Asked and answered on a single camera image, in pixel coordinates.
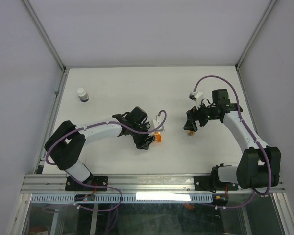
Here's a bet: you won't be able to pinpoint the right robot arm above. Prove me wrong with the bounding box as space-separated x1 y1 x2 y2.
183 89 281 192

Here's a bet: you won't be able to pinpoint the orange pill organizer box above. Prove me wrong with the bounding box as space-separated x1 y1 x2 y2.
153 132 162 143

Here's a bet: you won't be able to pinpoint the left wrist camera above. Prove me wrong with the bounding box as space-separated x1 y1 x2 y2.
150 118 165 133

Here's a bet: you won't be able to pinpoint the aluminium frame rail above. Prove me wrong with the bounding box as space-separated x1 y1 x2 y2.
21 173 285 194

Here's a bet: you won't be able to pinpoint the grey slotted cable duct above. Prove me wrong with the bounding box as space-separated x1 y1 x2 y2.
31 192 213 204

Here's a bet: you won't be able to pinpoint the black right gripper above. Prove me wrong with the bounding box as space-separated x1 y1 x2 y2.
183 99 219 132

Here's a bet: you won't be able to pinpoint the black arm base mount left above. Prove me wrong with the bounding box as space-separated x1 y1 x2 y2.
65 175 108 192

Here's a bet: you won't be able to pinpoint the white cap pill bottle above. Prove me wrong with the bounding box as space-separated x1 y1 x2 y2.
77 88 89 102

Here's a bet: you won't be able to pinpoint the clear bottle orange pills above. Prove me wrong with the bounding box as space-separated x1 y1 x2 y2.
186 130 195 137

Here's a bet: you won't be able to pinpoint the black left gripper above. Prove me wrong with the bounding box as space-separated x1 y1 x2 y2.
130 122 155 150

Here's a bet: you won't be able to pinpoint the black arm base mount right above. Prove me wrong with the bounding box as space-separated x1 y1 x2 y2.
194 175 238 193

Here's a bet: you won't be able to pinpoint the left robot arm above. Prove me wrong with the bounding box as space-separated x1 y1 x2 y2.
44 107 156 190

